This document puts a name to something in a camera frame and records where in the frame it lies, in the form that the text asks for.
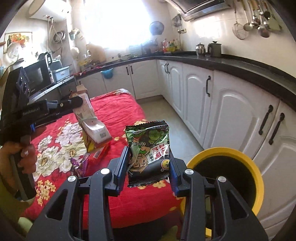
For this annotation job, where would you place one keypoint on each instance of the steel soup ladle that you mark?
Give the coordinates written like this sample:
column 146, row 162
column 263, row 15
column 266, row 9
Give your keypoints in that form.
column 247, row 26

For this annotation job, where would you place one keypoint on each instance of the framed fruit picture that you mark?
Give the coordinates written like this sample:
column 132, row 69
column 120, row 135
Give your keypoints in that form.
column 23, row 38

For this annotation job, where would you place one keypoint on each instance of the person's left hand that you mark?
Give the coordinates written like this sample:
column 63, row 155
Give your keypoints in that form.
column 23, row 156

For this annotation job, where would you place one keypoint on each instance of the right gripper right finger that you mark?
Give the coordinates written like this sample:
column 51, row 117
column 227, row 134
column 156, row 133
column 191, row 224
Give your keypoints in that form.
column 232, row 217

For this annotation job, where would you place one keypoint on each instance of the steel kettle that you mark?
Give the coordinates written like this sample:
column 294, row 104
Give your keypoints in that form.
column 200, row 49

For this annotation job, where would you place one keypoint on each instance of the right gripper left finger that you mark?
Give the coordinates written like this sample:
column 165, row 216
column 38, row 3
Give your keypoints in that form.
column 79, row 209

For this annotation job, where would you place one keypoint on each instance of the green black snack packet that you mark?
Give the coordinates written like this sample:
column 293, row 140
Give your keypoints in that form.
column 149, row 145

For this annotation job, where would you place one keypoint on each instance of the black microwave oven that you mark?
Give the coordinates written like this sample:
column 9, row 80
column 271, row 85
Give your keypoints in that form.
column 39, row 76

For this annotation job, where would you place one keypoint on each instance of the blue wall plate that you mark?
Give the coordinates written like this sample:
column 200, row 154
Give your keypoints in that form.
column 156, row 28

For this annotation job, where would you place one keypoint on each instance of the black range hood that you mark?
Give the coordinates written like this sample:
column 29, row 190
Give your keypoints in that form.
column 192, row 9

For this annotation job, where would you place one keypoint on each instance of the purple snack wrapper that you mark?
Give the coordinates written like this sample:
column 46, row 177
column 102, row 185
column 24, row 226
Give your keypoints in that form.
column 79, row 166

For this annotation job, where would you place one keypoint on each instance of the red floral tablecloth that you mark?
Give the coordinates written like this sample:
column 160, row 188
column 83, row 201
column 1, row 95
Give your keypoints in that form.
column 62, row 140

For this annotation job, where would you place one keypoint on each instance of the wooden cutting board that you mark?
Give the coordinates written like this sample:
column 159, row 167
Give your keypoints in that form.
column 97, row 53

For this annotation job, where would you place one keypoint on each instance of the steel strainer ladle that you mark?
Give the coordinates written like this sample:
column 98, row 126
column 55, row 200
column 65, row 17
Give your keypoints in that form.
column 237, row 28

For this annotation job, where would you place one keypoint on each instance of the white paper carton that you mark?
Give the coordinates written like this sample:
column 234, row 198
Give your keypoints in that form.
column 94, row 132

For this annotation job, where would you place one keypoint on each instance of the white storage box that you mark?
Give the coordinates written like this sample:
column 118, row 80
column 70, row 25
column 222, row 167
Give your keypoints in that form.
column 61, row 74

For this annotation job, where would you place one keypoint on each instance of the yellow rimmed trash bin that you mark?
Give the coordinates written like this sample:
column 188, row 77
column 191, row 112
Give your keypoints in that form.
column 237, row 168

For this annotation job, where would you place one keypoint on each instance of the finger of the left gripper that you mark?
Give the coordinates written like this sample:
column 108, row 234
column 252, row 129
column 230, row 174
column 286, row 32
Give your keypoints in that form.
column 36, row 128
column 71, row 103

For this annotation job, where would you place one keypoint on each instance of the blue hanging basket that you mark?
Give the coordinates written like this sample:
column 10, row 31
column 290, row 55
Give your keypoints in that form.
column 107, row 74

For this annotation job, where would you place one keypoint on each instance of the dark green pot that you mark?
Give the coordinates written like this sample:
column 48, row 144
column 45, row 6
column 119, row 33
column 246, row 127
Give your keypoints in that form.
column 214, row 49

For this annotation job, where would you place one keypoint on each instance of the black kitchen countertop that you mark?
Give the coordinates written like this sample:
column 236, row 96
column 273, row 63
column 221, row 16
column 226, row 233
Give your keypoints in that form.
column 271, row 79

